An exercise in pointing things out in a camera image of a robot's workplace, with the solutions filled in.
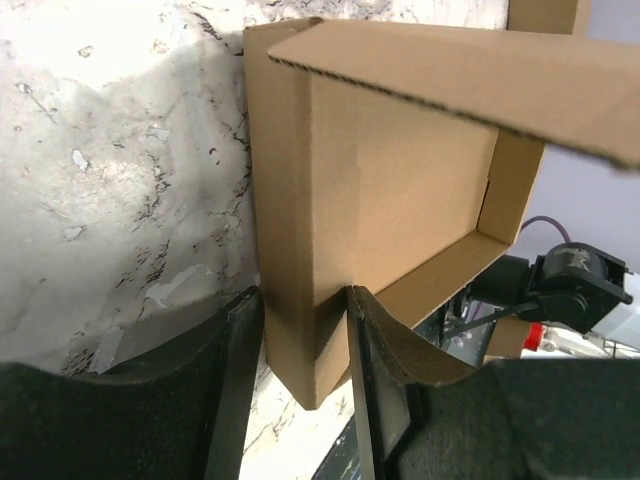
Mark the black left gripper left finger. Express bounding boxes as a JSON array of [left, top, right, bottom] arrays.
[[1, 287, 263, 479]]

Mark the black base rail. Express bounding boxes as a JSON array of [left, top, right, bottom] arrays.
[[309, 294, 501, 480]]

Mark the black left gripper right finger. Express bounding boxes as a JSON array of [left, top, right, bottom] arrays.
[[344, 284, 640, 480]]

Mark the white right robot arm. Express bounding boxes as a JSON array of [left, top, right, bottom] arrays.
[[468, 242, 639, 351]]

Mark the cardboard box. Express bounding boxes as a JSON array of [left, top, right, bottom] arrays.
[[506, 0, 592, 36], [483, 316, 532, 364], [243, 18, 639, 410]]

